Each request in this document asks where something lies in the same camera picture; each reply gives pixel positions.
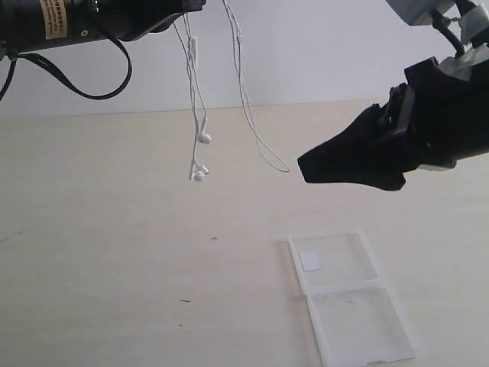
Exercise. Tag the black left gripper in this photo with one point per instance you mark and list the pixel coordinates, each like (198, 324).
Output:
(127, 20)

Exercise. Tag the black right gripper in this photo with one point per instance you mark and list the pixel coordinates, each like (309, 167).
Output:
(438, 117)

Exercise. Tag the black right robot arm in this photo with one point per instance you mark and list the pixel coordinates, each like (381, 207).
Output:
(464, 24)

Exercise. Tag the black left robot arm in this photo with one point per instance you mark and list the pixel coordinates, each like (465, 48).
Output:
(33, 25)

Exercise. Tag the clear plastic hinged case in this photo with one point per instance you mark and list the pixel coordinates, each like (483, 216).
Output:
(357, 317)

